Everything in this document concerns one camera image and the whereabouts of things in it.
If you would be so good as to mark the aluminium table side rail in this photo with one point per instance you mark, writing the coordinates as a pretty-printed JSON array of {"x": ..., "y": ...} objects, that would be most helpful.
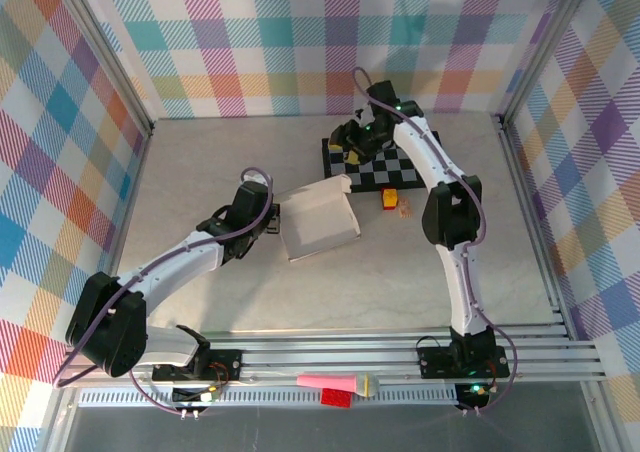
[{"x": 532, "y": 222}]

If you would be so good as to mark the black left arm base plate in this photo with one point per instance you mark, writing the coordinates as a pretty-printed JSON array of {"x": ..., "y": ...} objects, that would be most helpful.
[{"x": 225, "y": 362}]

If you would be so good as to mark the yellow red toy block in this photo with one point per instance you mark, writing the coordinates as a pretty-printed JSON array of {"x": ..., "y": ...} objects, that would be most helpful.
[{"x": 388, "y": 199}]

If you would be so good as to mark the red toy brick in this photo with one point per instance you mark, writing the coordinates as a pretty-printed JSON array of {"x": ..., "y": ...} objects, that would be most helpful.
[{"x": 336, "y": 398}]

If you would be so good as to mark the aluminium mounting rail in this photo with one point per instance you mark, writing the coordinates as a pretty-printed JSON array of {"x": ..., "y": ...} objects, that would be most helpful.
[{"x": 325, "y": 354}]

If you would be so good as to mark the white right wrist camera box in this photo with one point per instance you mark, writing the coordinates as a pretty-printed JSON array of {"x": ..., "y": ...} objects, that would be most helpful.
[{"x": 365, "y": 116}]

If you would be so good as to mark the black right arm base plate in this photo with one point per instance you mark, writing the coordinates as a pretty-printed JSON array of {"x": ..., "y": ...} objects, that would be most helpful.
[{"x": 435, "y": 362}]

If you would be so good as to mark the white paper box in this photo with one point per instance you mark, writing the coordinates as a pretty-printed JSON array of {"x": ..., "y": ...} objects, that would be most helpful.
[{"x": 320, "y": 217}]

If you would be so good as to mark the aluminium frame post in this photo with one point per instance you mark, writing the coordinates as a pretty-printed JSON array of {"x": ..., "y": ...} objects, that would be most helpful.
[
  {"x": 107, "y": 57},
  {"x": 542, "y": 47}
]

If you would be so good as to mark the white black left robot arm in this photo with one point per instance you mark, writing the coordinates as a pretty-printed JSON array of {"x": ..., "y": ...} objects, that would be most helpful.
[{"x": 170, "y": 267}]

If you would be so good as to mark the pink toy microphone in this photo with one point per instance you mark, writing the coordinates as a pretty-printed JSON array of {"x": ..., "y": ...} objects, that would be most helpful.
[{"x": 330, "y": 383}]

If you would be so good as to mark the small black controller board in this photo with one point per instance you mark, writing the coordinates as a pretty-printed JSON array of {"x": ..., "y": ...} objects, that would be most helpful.
[
  {"x": 472, "y": 394},
  {"x": 192, "y": 396}
]

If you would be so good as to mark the black grey chessboard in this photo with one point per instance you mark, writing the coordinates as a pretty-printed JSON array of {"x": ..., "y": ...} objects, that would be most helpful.
[{"x": 395, "y": 169}]

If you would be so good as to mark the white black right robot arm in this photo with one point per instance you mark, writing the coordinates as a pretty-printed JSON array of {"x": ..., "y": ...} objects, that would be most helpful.
[{"x": 462, "y": 282}]

